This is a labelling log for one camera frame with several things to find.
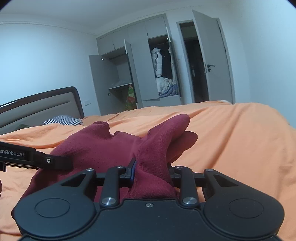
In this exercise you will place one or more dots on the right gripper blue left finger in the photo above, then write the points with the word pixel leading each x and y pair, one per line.
pixel 116 178

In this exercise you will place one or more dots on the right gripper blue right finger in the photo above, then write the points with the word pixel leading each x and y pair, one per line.
pixel 183 178

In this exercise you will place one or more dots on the dark red long-sleeve sweater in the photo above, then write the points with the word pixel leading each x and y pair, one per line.
pixel 95 147

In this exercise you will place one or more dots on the dark hanging clothes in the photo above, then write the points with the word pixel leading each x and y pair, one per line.
pixel 166 61

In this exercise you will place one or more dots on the person's left hand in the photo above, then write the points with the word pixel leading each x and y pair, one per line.
pixel 1 187

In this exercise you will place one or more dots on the brown padded headboard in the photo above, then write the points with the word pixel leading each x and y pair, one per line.
pixel 35 109

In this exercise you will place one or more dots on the checkered pillow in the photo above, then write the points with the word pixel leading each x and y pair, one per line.
pixel 63 120

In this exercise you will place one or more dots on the orange bed sheet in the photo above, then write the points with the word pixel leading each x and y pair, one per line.
pixel 250 142

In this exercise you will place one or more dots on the colourful bag in wardrobe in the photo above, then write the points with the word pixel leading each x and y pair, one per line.
pixel 131 102

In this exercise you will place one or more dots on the pile of folded bedding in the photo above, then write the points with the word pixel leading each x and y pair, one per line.
pixel 166 87

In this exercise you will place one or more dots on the grey room door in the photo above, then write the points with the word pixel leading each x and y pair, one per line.
pixel 214 57

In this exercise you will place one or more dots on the grey wardrobe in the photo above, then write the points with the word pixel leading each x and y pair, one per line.
pixel 124 58

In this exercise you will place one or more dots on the white hanging jacket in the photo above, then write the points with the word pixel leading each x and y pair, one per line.
pixel 157 61

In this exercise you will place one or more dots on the white wall socket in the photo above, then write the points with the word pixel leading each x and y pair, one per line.
pixel 87 102

